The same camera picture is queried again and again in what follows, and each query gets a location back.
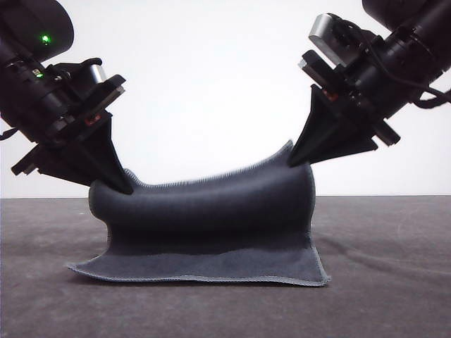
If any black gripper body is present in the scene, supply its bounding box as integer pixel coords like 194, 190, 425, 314
0, 58, 128, 176
297, 27, 446, 146

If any grey table cloth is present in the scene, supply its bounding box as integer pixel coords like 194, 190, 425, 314
0, 196, 451, 338

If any purple towel with grey hem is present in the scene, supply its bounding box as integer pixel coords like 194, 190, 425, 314
65, 139, 332, 288

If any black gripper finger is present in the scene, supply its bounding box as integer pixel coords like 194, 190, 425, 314
288, 84, 340, 167
290, 111, 376, 168
36, 139, 126, 195
75, 114, 135, 196

